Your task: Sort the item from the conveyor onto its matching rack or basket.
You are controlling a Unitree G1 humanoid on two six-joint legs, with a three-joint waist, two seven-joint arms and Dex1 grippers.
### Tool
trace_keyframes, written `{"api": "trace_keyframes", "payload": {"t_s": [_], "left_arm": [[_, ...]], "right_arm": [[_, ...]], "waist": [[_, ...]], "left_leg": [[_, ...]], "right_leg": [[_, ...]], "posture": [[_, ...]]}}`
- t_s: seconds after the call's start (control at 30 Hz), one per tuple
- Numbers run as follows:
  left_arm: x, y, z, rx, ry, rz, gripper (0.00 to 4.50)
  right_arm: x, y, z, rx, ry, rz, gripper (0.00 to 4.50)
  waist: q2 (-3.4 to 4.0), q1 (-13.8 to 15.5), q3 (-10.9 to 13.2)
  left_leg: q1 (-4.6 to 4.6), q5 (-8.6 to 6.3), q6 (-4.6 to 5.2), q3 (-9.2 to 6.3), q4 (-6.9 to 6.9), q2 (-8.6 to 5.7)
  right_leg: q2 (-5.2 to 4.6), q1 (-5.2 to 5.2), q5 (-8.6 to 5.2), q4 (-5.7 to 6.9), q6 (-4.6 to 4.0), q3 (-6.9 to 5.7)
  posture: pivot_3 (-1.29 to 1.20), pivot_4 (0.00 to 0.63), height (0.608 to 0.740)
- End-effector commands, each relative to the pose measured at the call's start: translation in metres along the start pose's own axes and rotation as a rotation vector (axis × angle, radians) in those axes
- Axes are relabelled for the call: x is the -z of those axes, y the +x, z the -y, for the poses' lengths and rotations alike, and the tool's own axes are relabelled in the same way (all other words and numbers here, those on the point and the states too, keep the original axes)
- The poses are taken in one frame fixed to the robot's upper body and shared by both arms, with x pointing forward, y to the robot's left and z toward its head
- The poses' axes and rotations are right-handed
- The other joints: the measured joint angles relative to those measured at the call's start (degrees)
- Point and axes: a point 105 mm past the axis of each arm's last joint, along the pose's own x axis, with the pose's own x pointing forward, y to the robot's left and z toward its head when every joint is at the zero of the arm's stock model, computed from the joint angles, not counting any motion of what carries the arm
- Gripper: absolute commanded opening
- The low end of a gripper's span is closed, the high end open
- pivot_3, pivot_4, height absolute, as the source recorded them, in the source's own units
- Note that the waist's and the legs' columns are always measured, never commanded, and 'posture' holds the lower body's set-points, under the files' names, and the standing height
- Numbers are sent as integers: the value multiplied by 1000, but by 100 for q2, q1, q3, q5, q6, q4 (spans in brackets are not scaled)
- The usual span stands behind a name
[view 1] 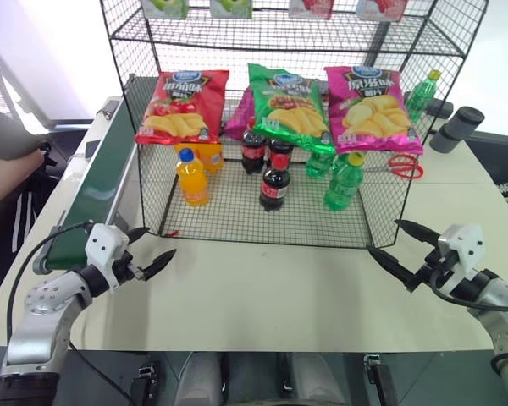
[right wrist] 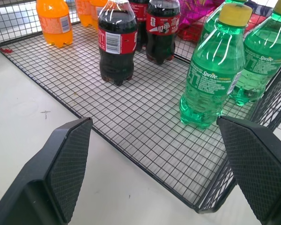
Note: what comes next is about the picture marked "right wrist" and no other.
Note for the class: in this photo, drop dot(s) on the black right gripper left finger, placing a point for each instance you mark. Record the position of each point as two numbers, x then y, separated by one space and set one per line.
61 168

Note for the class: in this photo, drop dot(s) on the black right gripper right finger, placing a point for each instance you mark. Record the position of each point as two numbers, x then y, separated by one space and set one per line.
255 164

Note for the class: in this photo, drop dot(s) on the green Sprite bottle yellow cap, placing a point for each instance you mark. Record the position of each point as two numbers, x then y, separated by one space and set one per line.
210 23
210 70
260 61

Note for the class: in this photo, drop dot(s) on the cola bottle red label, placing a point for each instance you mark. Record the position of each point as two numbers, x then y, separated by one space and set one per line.
162 28
117 44
138 14

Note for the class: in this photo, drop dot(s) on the red snack bag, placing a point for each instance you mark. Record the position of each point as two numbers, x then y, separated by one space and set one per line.
189 35

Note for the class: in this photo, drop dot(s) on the orange soda bottle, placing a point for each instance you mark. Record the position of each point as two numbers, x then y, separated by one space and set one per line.
97 10
55 23
83 11

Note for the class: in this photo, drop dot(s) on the magenta snack bag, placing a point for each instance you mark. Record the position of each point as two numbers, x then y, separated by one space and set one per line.
194 11

